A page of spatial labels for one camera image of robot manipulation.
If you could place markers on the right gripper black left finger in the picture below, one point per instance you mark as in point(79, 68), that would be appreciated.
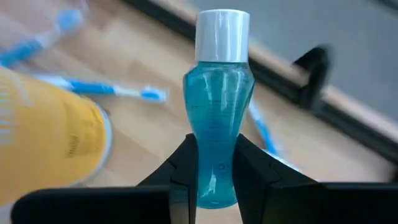
point(93, 207)

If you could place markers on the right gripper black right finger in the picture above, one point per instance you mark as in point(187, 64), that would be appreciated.
point(326, 205)

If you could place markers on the white plastic cup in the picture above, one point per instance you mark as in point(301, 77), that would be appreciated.
point(46, 130)

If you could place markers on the grey blue toothbrush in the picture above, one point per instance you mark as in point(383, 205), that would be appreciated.
point(264, 132)

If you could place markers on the blue white toothbrush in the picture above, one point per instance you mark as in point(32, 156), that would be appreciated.
point(93, 88)
point(21, 51)

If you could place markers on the teal toothpaste tube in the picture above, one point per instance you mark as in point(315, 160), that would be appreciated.
point(217, 93)

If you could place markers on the black frame clamp bracket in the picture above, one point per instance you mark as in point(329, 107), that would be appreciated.
point(314, 77)

